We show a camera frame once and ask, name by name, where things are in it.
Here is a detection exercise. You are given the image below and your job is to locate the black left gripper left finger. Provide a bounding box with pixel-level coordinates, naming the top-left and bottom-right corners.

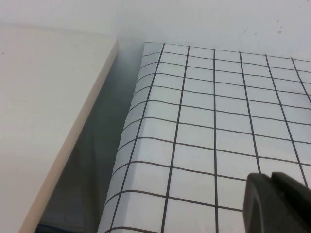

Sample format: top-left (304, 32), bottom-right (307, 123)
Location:
top-left (242, 172), bottom-right (292, 233)

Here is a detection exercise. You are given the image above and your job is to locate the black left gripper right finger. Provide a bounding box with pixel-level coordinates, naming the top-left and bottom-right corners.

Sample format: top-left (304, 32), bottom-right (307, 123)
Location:
top-left (271, 171), bottom-right (311, 233)

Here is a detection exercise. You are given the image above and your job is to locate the white black grid tablecloth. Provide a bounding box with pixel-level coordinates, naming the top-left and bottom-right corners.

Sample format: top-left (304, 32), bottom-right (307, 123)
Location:
top-left (97, 42), bottom-right (311, 233)

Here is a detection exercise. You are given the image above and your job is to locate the beige side board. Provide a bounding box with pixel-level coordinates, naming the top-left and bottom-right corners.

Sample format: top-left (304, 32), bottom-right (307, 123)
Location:
top-left (0, 23), bottom-right (120, 233)

